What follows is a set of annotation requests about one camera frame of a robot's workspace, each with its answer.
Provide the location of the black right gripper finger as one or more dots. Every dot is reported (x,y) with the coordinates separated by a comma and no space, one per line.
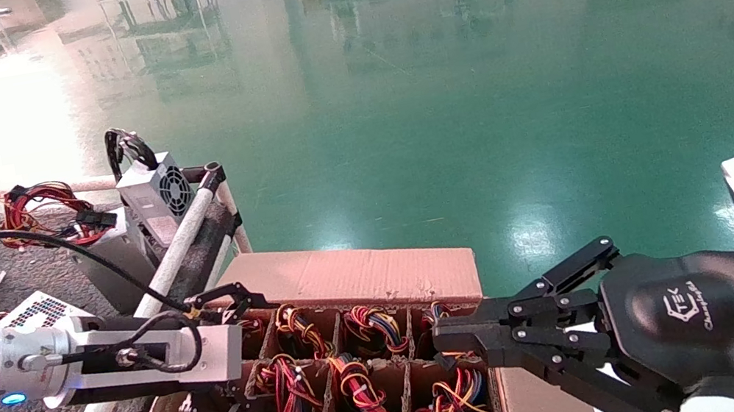
(540,304)
(569,344)

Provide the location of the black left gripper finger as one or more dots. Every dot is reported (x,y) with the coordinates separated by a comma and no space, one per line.
(221,405)
(237,298)

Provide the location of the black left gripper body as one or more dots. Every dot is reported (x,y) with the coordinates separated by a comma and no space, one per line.
(138,395)

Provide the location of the cardboard box with dividers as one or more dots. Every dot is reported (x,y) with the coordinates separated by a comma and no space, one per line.
(348,272)

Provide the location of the power supply with perforated lid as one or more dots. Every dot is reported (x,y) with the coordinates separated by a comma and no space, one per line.
(42,312)

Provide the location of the white pipe table frame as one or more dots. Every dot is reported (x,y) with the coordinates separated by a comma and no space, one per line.
(186,232)

